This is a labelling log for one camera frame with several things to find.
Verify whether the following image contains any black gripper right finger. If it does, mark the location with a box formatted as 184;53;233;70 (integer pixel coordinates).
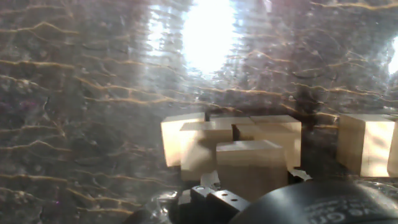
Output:
287;167;313;182

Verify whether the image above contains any shiny wrapped fingertip cable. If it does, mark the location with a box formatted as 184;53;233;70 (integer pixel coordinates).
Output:
123;190;180;224
357;179;398;195

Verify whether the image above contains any dark marble pattern mat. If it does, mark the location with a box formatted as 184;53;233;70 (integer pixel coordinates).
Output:
0;0;398;224

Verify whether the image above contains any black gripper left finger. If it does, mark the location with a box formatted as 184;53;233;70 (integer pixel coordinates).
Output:
178;170;251;224

